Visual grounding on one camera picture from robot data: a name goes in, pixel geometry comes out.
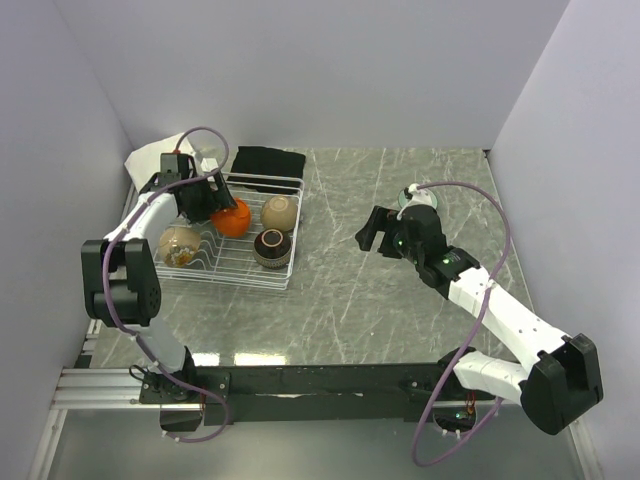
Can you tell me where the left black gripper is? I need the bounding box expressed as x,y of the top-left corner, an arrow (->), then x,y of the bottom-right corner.
183,168 -> 237,224

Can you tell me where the orange bowl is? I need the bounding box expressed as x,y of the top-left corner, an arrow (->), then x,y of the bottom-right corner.
210,197 -> 251,238

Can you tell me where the light blue bowl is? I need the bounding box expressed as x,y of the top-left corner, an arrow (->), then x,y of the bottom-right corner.
422,189 -> 438,209

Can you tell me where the beige floral bowl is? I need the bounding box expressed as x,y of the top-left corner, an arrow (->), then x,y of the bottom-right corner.
157,226 -> 201,268

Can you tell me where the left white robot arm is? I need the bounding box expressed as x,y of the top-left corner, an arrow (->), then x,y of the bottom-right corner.
81,151 -> 236,402

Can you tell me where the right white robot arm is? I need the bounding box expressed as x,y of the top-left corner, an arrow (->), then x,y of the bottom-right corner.
355,204 -> 604,435

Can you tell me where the black folded cloth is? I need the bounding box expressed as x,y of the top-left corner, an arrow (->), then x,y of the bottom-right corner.
231,146 -> 306,195

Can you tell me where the tan ceramic bowl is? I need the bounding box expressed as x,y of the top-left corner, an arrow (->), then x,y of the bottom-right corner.
260,195 -> 298,232

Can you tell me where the dark brown patterned bowl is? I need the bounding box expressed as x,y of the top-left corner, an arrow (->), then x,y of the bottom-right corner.
253,229 -> 293,270

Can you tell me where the white folded cloth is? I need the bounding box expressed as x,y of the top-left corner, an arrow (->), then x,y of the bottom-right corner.
125,134 -> 218,191

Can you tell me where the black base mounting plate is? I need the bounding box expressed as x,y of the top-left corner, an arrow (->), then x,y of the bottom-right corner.
139,363 -> 494,432

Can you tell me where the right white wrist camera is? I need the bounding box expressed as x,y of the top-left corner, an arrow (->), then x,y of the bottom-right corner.
397,183 -> 430,220

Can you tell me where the white wire dish rack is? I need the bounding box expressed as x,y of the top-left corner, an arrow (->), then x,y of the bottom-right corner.
149,168 -> 305,292

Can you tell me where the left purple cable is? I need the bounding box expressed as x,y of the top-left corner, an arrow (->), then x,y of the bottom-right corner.
101,124 -> 232,445

